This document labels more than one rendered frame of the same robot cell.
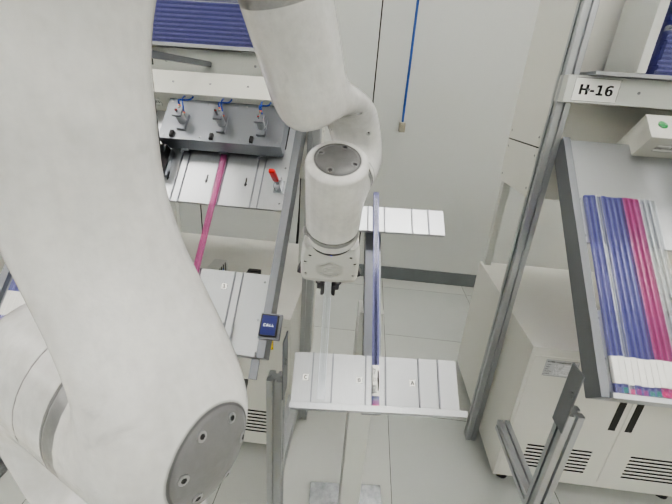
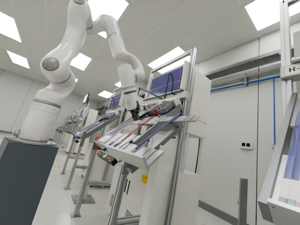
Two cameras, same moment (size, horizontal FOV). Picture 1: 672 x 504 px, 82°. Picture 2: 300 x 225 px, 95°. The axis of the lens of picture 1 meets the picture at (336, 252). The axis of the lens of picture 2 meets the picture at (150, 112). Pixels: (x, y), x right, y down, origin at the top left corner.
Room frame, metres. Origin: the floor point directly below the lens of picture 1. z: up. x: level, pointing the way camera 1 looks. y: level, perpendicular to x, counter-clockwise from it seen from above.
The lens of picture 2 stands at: (0.21, -0.70, 0.79)
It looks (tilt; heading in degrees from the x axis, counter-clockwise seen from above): 14 degrees up; 52
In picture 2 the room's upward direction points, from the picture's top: 12 degrees clockwise
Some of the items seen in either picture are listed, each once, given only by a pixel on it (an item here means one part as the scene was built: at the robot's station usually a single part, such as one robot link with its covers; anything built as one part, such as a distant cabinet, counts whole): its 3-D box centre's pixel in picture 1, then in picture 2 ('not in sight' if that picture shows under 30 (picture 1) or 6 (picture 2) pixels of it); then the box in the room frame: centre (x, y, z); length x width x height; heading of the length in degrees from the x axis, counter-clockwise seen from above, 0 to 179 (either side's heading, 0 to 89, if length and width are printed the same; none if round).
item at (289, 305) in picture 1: (224, 331); (151, 194); (1.38, 0.46, 0.31); 0.70 x 0.65 x 0.62; 86
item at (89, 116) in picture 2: not in sight; (81, 127); (1.66, 5.15, 0.95); 1.36 x 0.82 x 1.90; 176
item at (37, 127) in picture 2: not in sight; (39, 122); (0.23, 0.17, 0.79); 0.19 x 0.19 x 0.18
